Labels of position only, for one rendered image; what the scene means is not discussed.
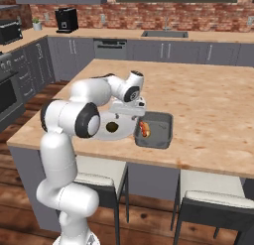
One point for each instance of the grey base cupboard run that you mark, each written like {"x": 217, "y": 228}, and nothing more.
{"x": 71, "y": 57}
{"x": 34, "y": 67}
{"x": 188, "y": 53}

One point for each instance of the black microwave oven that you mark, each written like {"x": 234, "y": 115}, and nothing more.
{"x": 10, "y": 32}

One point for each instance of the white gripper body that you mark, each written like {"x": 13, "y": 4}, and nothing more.
{"x": 124, "y": 108}

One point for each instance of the small potted plant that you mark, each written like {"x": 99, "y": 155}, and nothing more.
{"x": 36, "y": 24}

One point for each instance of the grey sink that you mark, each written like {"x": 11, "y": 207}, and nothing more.
{"x": 164, "y": 34}

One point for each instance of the grey kitchen island base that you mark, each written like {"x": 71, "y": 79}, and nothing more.
{"x": 152, "y": 184}

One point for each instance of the grey tupperware container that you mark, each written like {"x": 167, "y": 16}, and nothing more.
{"x": 160, "y": 135}

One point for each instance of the dark brown round food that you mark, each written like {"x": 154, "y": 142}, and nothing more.
{"x": 112, "y": 126}

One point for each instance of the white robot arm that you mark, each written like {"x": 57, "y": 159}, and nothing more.
{"x": 58, "y": 156}

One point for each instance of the black coffee machine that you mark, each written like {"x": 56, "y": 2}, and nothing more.
{"x": 66, "y": 20}

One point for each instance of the white seat black frame stool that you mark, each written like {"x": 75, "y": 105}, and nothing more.
{"x": 211, "y": 196}
{"x": 99, "y": 176}

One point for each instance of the white wall socket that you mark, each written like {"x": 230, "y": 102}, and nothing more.
{"x": 103, "y": 19}
{"x": 250, "y": 21}
{"x": 46, "y": 17}

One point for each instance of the large white plate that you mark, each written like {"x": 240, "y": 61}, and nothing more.
{"x": 124, "y": 128}

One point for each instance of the black oven with hob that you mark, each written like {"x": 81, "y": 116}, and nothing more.
{"x": 8, "y": 93}

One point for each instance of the hot dog in bun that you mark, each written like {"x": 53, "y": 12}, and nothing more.
{"x": 144, "y": 129}

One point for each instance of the silver tap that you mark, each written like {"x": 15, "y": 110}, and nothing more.
{"x": 167, "y": 24}

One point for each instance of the grey dishwasher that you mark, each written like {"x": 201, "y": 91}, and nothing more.
{"x": 110, "y": 50}

